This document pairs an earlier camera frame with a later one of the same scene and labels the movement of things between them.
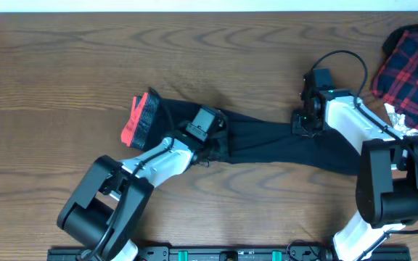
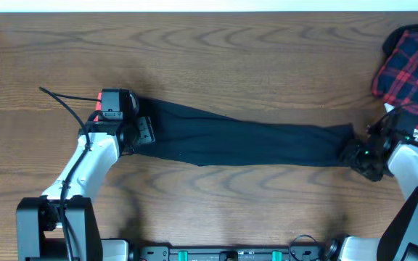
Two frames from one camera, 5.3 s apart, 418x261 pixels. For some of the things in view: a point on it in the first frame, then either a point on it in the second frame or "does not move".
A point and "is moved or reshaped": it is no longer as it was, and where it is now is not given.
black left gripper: (223, 142) → (146, 130)
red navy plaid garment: (408, 75) does not move
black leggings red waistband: (154, 117) is moved or reshaped
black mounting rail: (231, 254) does not move
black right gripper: (297, 127) → (350, 154)
